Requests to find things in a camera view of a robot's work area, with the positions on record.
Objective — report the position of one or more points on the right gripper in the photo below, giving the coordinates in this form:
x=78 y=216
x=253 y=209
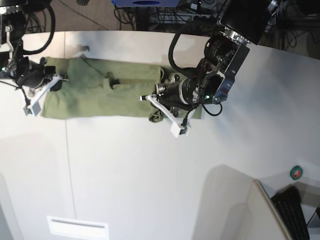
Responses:
x=35 y=80

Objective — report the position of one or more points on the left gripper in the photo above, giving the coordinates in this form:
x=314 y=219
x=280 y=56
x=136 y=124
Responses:
x=179 y=101

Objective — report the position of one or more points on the green t-shirt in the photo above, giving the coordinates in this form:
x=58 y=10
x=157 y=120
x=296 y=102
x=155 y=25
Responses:
x=99 y=87

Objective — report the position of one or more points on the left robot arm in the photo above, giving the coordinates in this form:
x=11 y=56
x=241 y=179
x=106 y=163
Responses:
x=243 y=22

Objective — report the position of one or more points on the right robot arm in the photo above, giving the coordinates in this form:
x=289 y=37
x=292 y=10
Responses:
x=15 y=16

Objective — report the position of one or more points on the black power strip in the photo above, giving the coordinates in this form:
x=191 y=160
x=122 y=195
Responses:
x=207 y=20

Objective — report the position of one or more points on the blue box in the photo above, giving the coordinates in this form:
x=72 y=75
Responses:
x=148 y=3

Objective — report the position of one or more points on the green tape roll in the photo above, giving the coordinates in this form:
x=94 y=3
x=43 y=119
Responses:
x=296 y=172

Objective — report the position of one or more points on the black keyboard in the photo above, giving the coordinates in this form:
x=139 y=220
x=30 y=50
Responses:
x=288 y=205

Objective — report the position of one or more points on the white table slot plate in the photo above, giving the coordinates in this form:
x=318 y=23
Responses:
x=77 y=229

